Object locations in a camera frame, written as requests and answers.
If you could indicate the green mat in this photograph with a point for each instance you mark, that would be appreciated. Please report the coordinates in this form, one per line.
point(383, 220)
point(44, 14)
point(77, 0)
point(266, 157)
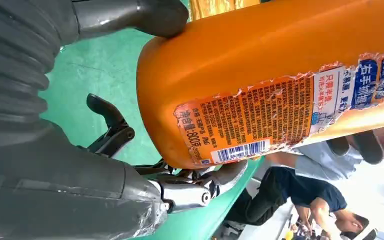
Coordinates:
point(106, 66)

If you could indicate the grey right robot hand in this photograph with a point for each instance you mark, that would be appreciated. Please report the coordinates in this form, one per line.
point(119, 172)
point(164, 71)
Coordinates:
point(62, 198)

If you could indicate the yellow plastic sheet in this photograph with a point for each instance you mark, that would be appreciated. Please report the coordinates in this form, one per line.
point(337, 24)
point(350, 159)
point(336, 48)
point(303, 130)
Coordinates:
point(218, 8)

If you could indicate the person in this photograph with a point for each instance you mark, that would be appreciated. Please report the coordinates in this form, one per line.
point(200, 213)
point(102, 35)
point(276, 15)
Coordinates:
point(318, 159)
point(304, 192)

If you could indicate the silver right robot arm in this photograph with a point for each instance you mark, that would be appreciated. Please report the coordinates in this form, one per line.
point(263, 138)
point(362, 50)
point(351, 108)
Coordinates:
point(10, 66)

